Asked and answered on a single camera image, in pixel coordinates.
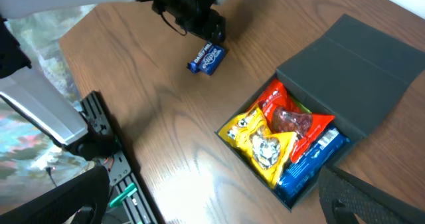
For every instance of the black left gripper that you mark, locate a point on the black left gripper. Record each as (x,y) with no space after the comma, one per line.
(195,17)

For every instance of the dark green open box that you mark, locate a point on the dark green open box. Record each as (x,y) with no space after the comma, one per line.
(355,72)

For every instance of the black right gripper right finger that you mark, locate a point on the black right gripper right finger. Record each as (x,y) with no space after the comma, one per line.
(345,198)

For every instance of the dark blue Dairy Milk bar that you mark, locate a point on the dark blue Dairy Milk bar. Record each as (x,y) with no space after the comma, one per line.
(193,65)

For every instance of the light blue cookie pack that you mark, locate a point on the light blue cookie pack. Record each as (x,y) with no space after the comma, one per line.
(295,178)

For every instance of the blue Eclipse mint box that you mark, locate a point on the blue Eclipse mint box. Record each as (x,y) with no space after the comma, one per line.
(211,57)

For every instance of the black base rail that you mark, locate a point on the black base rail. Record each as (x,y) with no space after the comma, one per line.
(129,194)

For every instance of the gummy worms candy bag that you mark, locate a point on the gummy worms candy bag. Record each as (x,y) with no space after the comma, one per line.
(300,106)

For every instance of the red snack bag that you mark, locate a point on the red snack bag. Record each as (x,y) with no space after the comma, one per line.
(284,115)

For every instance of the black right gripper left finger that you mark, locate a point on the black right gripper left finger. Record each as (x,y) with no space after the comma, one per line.
(90,189)

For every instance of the yellow snack bag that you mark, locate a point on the yellow snack bag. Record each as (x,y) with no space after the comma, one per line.
(266,151)

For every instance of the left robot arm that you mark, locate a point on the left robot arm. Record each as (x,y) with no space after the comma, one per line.
(35,79)

